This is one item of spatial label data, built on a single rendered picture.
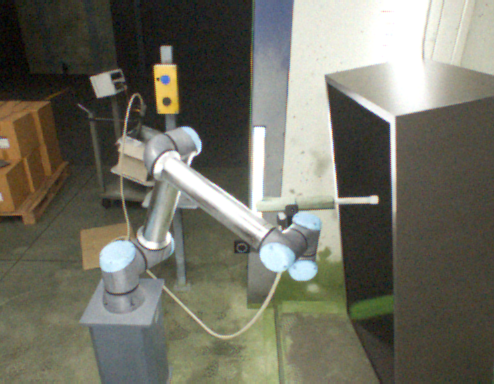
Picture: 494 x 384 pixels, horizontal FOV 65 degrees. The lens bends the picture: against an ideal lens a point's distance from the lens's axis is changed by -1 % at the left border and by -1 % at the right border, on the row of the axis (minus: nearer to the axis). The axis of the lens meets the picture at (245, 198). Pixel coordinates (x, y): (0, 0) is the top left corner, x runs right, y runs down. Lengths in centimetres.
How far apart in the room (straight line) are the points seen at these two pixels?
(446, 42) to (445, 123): 122
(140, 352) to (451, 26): 210
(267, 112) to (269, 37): 37
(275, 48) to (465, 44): 92
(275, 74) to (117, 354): 152
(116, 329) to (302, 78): 147
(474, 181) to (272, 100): 120
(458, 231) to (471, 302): 29
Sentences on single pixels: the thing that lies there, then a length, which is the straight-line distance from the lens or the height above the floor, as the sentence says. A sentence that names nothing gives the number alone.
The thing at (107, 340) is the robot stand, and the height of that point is 53.
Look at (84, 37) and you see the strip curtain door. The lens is 1176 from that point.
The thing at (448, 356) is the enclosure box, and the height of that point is 81.
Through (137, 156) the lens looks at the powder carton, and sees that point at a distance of 364.
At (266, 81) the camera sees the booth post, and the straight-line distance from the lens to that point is 207.
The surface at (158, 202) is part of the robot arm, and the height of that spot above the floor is 114.
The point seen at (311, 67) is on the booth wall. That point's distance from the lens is 208.
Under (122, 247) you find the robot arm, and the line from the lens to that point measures 178.
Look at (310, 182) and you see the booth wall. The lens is 226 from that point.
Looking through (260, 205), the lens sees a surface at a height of 116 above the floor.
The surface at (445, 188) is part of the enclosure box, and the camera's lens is 114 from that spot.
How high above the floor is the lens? 187
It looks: 27 degrees down
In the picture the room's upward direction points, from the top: 1 degrees clockwise
